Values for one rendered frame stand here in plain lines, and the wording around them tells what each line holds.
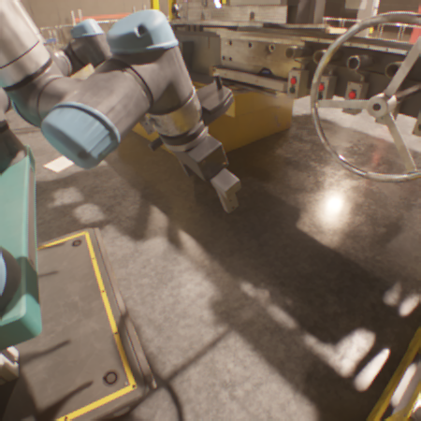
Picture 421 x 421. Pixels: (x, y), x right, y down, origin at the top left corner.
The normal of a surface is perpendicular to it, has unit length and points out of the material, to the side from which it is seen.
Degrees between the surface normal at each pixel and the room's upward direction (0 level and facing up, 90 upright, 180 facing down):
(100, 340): 0
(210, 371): 0
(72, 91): 28
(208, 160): 97
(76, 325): 0
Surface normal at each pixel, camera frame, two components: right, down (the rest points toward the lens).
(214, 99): -0.26, -0.51
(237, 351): -0.02, -0.79
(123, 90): 0.51, 0.01
